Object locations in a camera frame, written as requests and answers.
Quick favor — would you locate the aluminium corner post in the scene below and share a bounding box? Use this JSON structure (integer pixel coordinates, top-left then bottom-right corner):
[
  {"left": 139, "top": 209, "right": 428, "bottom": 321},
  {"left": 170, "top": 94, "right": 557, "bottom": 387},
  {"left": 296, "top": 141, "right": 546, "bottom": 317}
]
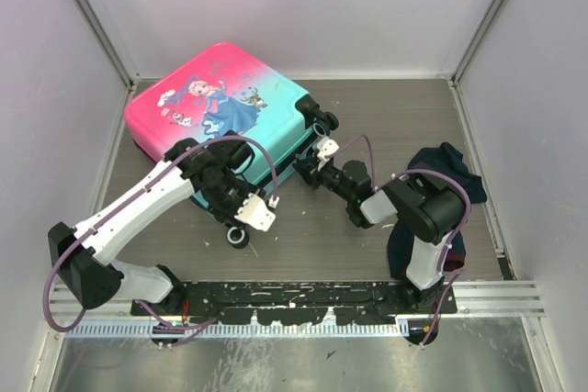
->
[
  {"left": 451, "top": 0, "right": 507, "bottom": 86},
  {"left": 45, "top": 0, "right": 139, "bottom": 90}
]

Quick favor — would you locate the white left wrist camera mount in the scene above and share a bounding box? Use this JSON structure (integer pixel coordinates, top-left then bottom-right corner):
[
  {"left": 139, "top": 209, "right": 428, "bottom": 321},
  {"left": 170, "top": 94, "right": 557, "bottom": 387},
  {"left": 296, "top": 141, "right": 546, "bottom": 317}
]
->
[{"left": 234, "top": 194, "right": 276, "bottom": 232}]

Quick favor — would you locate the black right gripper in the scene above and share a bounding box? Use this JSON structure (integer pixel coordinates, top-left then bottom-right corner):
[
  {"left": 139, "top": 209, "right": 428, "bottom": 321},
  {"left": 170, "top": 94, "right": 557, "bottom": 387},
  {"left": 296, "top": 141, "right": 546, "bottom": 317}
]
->
[{"left": 292, "top": 155, "right": 354, "bottom": 203}]

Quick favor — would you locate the navy garment with red trim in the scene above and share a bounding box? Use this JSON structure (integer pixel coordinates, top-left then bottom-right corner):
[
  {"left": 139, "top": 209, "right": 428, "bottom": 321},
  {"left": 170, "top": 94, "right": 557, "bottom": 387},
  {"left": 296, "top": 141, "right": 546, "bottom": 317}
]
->
[{"left": 385, "top": 141, "right": 488, "bottom": 281}]

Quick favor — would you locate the aluminium frame rail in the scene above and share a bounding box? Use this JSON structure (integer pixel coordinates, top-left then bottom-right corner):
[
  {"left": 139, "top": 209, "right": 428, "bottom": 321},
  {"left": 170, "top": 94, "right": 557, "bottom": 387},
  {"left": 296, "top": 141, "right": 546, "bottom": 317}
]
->
[{"left": 50, "top": 280, "right": 546, "bottom": 322}]

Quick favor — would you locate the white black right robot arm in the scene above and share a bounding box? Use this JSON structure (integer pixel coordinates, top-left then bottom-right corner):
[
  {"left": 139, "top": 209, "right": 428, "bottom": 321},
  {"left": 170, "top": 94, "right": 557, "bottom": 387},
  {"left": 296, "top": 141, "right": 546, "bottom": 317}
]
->
[{"left": 294, "top": 158, "right": 471, "bottom": 313}]

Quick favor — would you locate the pink teal suitcase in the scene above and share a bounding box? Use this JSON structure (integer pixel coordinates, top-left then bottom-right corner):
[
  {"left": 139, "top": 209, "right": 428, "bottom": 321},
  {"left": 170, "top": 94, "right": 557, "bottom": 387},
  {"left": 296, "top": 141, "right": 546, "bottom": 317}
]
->
[{"left": 123, "top": 41, "right": 341, "bottom": 251}]

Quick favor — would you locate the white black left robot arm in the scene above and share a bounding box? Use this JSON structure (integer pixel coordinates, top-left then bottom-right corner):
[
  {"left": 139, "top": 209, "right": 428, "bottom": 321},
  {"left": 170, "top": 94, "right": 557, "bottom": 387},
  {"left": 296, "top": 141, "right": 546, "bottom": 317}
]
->
[{"left": 48, "top": 133, "right": 274, "bottom": 315}]

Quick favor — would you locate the aluminium left corner post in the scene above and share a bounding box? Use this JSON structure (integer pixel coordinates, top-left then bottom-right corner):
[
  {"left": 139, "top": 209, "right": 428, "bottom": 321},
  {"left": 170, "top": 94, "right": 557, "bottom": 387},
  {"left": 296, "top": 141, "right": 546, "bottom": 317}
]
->
[{"left": 45, "top": 0, "right": 139, "bottom": 90}]

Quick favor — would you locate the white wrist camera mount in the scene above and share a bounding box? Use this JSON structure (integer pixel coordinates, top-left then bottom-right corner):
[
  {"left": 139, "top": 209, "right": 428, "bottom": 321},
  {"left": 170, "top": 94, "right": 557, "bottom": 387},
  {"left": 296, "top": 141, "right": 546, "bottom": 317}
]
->
[
  {"left": 316, "top": 136, "right": 339, "bottom": 171},
  {"left": 234, "top": 194, "right": 276, "bottom": 232}
]

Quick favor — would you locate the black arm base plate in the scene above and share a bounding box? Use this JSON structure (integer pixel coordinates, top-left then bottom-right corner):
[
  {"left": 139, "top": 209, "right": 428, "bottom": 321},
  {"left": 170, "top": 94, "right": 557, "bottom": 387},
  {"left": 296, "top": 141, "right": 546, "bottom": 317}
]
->
[{"left": 130, "top": 280, "right": 458, "bottom": 327}]

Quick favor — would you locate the white slotted cable duct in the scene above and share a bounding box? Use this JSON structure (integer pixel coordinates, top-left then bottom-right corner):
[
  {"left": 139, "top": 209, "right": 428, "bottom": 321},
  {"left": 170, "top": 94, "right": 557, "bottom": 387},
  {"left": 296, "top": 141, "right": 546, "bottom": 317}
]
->
[{"left": 65, "top": 319, "right": 409, "bottom": 339}]

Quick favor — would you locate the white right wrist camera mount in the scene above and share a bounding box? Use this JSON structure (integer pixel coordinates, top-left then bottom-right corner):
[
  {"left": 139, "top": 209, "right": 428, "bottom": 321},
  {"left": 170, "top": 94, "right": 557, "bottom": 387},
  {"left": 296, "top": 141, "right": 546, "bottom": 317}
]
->
[{"left": 316, "top": 136, "right": 339, "bottom": 171}]

